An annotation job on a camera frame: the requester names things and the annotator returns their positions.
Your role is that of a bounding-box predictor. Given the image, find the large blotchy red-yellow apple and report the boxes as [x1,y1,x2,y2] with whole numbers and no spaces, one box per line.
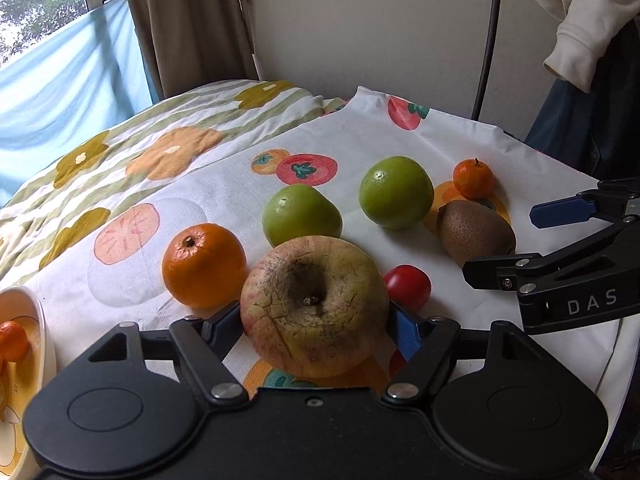
[240,235,390,379]

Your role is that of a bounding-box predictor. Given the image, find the green apple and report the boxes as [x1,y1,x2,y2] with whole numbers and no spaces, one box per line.
[262,183,344,250]
[359,155,435,231]

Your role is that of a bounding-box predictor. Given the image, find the small red tomato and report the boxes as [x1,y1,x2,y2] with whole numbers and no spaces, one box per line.
[383,264,432,314]

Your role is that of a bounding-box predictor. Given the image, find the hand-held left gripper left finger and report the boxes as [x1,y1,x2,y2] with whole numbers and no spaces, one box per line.
[89,301,250,406]

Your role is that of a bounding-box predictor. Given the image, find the large orange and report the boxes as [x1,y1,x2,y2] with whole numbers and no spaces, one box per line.
[161,223,248,310]

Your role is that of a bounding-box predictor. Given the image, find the brown kiwi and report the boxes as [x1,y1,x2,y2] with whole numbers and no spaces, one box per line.
[436,199,517,269]

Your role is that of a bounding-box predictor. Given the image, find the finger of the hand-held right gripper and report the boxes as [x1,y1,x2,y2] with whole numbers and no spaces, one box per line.
[529,177,640,231]
[462,217,640,292]

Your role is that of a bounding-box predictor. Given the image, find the dark blue hanging garment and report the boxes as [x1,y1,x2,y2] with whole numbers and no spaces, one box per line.
[523,24,640,182]

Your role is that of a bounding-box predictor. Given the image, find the white bowl with yellow print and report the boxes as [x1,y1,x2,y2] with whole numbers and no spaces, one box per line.
[0,285,59,480]

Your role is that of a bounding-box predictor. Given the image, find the white fruit-print cloth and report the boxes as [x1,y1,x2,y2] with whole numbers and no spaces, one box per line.
[37,85,627,403]

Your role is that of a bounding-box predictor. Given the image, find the dark thin cable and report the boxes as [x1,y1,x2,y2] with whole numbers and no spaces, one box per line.
[470,0,504,121]

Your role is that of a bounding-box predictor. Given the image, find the striped floral blanket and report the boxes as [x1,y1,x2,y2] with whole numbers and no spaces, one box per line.
[0,78,349,293]

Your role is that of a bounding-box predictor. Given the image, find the small mandarin with stem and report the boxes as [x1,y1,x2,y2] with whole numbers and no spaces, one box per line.
[452,158,495,200]
[0,320,30,363]

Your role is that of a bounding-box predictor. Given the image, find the white hanging garment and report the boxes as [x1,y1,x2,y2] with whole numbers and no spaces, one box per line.
[502,0,640,94]

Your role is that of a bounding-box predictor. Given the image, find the brown curtain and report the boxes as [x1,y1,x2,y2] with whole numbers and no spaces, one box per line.
[117,0,262,104]

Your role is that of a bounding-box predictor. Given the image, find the light blue hanging cloth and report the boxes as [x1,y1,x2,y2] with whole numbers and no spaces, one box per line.
[0,0,155,209]

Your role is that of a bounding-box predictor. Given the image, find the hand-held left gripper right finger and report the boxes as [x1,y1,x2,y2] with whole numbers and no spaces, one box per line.
[382,302,546,406]

